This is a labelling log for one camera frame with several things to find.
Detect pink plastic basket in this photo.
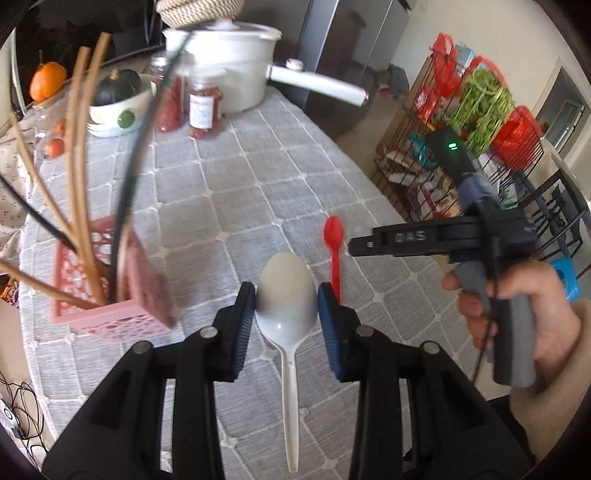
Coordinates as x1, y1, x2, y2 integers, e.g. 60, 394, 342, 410
51, 216, 174, 341

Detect white plastic spoon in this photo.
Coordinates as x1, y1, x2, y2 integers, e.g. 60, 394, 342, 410
256, 252, 318, 473

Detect wooden chopstick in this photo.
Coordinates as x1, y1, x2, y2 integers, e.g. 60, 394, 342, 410
9, 112, 77, 252
74, 32, 111, 305

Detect disposable chopsticks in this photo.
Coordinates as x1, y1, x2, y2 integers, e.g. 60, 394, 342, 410
65, 33, 110, 306

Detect black chopstick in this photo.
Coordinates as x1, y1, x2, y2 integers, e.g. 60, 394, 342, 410
108, 32, 193, 304

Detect person's right hand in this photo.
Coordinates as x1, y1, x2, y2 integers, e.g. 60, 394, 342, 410
442, 260, 582, 386

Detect black chair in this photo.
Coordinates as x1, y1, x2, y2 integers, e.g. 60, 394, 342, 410
513, 152, 590, 261

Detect blue plastic stool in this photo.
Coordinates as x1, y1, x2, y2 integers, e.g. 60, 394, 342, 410
550, 257, 580, 302

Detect green vegetable bunch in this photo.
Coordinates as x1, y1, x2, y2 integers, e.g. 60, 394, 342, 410
448, 68, 515, 157

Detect red plastic spoon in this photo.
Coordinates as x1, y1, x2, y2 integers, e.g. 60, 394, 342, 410
324, 216, 344, 301

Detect grey refrigerator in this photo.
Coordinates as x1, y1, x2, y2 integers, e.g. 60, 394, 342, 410
244, 0, 417, 135

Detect grey checked tablecloth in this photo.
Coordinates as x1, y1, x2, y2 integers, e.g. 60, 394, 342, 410
20, 87, 477, 479

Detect floral cloth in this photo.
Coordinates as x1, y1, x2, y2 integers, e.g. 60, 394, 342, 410
1, 122, 42, 267

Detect short jar of red berries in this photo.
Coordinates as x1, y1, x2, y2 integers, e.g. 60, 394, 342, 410
188, 68, 226, 140

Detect green lime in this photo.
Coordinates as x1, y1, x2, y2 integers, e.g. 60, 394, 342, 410
117, 109, 135, 129

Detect glass jar with tangerines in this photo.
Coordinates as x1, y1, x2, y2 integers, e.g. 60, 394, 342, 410
34, 91, 68, 160

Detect tall jar of red berries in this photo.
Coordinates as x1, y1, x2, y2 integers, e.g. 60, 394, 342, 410
150, 51, 185, 133

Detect dark green pumpkin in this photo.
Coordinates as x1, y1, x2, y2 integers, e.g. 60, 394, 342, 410
93, 68, 141, 106

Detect large orange fruit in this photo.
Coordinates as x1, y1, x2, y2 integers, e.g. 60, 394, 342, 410
29, 51, 67, 103

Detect woven rattan basket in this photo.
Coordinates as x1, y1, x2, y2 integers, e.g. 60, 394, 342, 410
155, 0, 245, 29

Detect black microwave oven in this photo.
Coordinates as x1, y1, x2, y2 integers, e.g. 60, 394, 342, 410
1, 0, 163, 104

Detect black cables on floor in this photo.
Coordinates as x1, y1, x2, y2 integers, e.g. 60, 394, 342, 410
0, 368, 47, 467

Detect black wire rack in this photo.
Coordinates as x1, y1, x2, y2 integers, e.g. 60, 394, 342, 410
372, 49, 543, 222

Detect white pot with handle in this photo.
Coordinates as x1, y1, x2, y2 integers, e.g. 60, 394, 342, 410
163, 19, 369, 113

